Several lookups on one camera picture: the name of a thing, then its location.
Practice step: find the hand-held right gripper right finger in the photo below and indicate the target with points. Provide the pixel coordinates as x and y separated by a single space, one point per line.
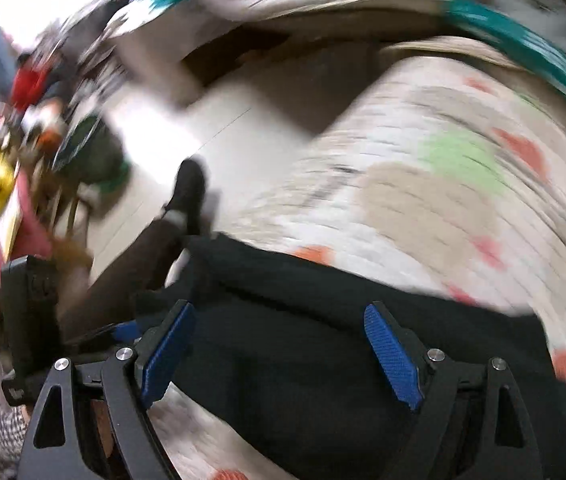
392 360

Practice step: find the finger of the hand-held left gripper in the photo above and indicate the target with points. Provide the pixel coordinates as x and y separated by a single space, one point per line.
125 331

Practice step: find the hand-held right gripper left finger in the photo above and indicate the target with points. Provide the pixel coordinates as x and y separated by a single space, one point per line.
167 357

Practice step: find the black pants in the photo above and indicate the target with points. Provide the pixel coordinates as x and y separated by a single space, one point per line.
293 360

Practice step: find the person's leg in brown trousers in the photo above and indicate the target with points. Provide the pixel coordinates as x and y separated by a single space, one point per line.
128 270

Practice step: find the pink cloth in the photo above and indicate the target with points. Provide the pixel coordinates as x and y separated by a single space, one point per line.
30 230

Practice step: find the person's black shoe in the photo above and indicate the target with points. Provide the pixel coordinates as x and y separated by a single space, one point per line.
188 190

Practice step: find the dark green bag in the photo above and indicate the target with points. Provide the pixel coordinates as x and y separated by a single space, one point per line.
90 152

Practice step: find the printed white quilted blanket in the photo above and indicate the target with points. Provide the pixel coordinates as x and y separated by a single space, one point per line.
413 150

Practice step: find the red object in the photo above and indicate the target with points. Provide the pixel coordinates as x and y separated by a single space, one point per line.
30 85

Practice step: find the teal patterned cloth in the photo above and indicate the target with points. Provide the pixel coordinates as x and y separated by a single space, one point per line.
513 40

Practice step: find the beige cushion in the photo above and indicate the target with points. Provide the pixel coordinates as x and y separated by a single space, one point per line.
333 5

